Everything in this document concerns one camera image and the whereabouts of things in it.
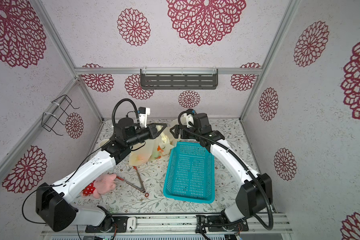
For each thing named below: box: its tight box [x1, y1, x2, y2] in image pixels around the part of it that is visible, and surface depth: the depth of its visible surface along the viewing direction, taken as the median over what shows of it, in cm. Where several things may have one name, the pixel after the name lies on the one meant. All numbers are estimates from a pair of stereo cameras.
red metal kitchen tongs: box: [116, 166, 149, 198], surface depth 87 cm
